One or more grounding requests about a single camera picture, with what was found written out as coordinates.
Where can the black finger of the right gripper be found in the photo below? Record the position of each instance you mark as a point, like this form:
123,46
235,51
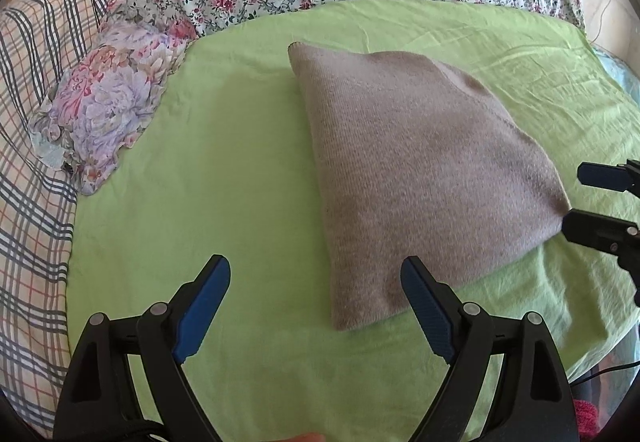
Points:
602,233
620,178

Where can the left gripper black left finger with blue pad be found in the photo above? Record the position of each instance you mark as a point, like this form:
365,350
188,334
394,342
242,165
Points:
125,381

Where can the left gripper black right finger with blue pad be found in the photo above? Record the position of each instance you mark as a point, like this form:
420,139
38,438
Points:
532,400

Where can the beige knitted sweater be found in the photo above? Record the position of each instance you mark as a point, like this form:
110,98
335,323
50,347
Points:
417,158

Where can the purple pink floral pillow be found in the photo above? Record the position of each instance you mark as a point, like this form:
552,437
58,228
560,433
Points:
104,103

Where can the plaid checked bed cover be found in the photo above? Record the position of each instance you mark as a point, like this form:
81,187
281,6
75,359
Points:
41,41

